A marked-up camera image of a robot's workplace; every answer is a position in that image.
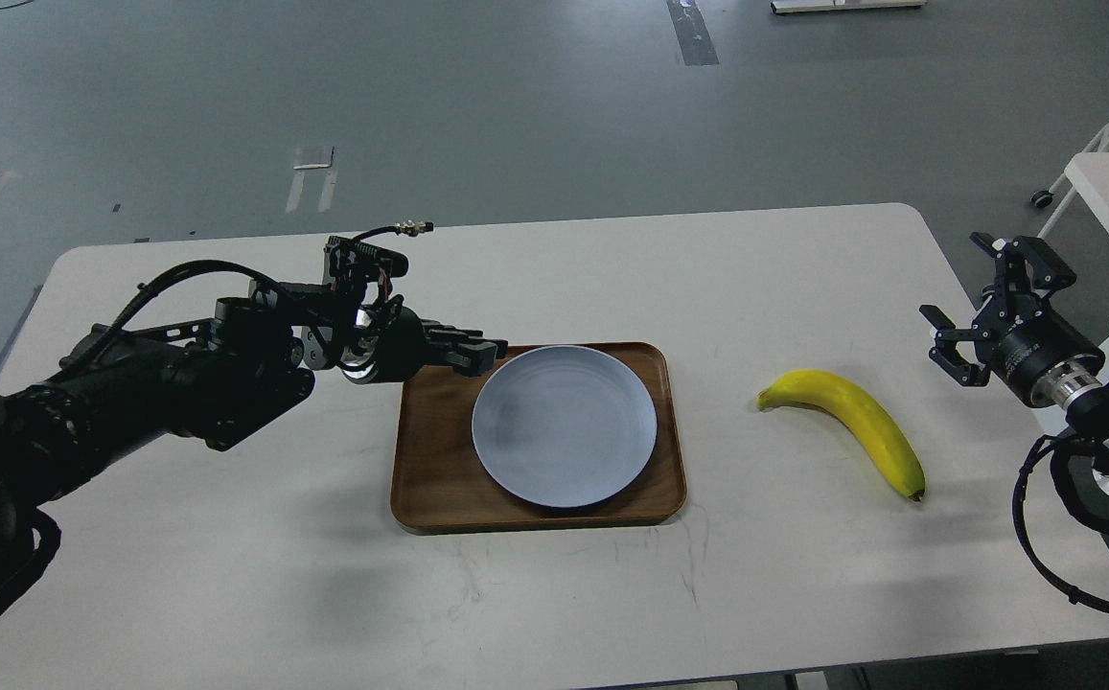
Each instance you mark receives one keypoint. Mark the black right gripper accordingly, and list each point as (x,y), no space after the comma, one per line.
(1019,354)

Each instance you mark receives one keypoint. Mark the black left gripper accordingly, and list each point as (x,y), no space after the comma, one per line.
(399,349)

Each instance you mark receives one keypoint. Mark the blue round plate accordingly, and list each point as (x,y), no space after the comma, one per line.
(564,426)

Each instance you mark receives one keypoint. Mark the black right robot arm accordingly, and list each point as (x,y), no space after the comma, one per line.
(1083,399)

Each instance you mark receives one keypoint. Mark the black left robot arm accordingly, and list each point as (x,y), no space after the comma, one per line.
(212,350)

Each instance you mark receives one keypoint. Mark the yellow banana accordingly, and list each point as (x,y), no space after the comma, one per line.
(869,422)

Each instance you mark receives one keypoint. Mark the brown wooden tray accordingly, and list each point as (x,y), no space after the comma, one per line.
(439,486)

